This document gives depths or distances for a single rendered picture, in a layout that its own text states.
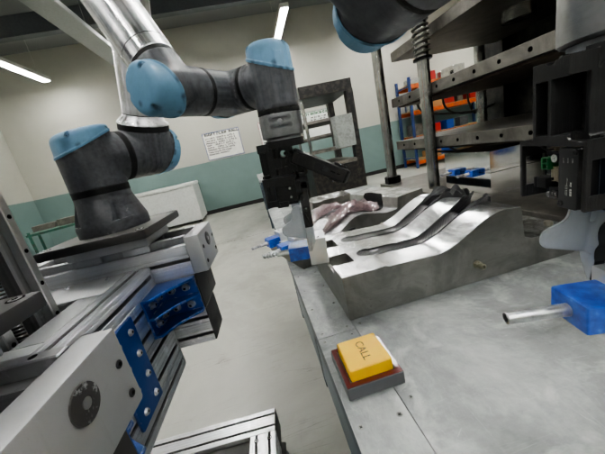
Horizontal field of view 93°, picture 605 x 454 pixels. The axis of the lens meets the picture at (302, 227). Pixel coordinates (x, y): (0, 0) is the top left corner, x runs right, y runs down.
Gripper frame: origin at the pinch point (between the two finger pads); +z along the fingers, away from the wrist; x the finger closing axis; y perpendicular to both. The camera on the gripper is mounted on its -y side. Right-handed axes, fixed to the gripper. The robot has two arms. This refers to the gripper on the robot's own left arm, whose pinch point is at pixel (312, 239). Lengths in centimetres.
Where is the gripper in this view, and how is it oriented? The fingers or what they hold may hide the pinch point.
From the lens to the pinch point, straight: 58.1
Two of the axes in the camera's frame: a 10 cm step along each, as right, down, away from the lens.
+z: 1.7, 9.4, 3.0
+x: 0.3, 3.0, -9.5
